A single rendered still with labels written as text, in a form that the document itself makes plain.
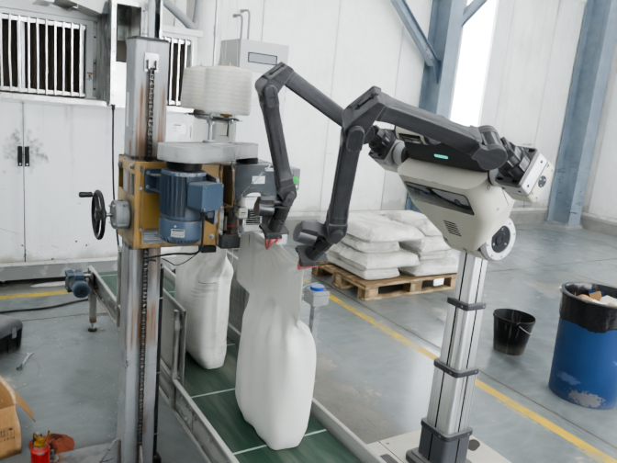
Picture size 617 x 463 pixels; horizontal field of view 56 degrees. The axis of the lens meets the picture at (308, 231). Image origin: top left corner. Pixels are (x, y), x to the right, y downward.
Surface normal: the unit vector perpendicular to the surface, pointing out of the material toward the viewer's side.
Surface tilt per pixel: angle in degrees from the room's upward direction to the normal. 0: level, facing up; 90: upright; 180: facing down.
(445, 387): 90
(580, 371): 93
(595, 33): 90
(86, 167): 90
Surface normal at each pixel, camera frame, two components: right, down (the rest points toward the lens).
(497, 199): 0.52, 0.23
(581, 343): -0.66, 0.15
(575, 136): -0.85, 0.04
